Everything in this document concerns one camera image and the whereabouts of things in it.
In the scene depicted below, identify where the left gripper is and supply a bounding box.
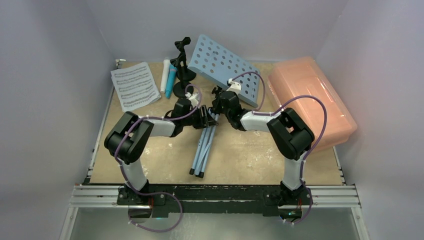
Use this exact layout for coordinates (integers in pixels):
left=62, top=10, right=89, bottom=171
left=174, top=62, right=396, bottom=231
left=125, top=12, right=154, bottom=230
left=181, top=105, right=217, bottom=129

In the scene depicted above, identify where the black mic stand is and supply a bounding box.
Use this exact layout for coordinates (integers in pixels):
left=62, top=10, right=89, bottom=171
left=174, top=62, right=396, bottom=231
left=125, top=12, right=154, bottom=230
left=170, top=57, right=190, bottom=98
left=173, top=36, right=196, bottom=82

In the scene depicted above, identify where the light blue music stand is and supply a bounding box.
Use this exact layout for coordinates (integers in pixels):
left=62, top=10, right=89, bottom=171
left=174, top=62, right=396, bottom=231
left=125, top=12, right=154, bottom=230
left=188, top=34, right=263, bottom=178

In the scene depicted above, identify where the blue toy microphone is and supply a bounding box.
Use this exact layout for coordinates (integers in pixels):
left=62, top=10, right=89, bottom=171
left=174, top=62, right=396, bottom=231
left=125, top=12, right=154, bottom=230
left=165, top=64, right=177, bottom=99

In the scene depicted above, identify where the white toy microphone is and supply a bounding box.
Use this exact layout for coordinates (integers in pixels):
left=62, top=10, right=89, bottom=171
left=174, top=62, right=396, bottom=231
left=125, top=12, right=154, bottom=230
left=160, top=58, right=171, bottom=94

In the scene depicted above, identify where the sheet music page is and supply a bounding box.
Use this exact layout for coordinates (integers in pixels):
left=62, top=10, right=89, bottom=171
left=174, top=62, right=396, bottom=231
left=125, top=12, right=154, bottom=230
left=110, top=62, right=161, bottom=112

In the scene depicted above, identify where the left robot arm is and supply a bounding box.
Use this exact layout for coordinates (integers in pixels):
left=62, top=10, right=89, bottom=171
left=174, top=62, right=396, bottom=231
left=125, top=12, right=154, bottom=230
left=104, top=98, right=218, bottom=205

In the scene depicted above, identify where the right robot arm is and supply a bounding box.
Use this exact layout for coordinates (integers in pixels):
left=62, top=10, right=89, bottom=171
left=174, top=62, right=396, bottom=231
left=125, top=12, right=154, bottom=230
left=211, top=87, right=315, bottom=206

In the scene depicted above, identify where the pink plastic storage box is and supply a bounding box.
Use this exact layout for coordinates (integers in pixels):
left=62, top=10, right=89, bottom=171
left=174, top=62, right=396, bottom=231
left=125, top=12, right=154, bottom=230
left=266, top=56, right=358, bottom=151

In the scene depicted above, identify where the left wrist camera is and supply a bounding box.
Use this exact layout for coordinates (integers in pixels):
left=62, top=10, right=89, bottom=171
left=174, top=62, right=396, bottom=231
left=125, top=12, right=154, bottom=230
left=185, top=92, right=202, bottom=108

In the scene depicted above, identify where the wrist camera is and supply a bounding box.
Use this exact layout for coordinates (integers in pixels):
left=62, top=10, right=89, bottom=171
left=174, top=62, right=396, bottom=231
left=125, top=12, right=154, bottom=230
left=226, top=78, right=242, bottom=95
left=185, top=92, right=202, bottom=108

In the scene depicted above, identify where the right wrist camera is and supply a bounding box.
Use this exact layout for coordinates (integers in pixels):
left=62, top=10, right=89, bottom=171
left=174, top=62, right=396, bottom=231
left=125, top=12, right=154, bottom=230
left=226, top=78, right=242, bottom=95

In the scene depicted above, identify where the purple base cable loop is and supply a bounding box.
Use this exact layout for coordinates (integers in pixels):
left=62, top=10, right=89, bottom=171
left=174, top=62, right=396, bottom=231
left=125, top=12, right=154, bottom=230
left=127, top=191, right=184, bottom=233

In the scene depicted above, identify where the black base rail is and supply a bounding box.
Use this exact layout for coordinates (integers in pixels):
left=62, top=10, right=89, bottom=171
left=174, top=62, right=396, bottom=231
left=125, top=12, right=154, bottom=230
left=116, top=183, right=313, bottom=219

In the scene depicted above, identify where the aluminium frame rail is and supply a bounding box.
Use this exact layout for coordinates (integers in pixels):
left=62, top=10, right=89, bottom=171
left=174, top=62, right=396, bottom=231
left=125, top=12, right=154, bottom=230
left=59, top=59, right=372, bottom=240

